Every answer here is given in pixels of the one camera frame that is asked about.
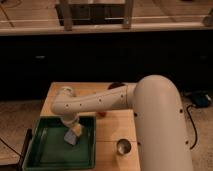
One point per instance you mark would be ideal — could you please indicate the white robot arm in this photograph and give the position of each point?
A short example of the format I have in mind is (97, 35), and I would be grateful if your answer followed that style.
(160, 122)

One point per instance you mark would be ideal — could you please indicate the wooden stool frame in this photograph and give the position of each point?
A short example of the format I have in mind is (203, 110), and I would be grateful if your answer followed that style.
(105, 14)

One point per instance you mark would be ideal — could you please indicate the dark blue floor device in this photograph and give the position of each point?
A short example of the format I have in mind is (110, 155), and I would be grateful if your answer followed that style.
(201, 99)

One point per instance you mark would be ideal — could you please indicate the small red object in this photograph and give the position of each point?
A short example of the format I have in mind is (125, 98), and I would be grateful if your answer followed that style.
(102, 114)

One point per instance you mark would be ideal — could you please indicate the dark brown bowl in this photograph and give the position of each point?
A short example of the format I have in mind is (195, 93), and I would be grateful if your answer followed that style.
(115, 85)

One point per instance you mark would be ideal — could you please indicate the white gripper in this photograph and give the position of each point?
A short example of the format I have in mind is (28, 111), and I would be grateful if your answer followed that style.
(70, 122)

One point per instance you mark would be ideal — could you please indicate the green plastic tray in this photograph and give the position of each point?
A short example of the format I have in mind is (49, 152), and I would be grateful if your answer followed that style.
(48, 151)

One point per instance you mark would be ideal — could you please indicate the small metal cup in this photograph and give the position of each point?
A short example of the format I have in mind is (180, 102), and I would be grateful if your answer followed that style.
(123, 147)

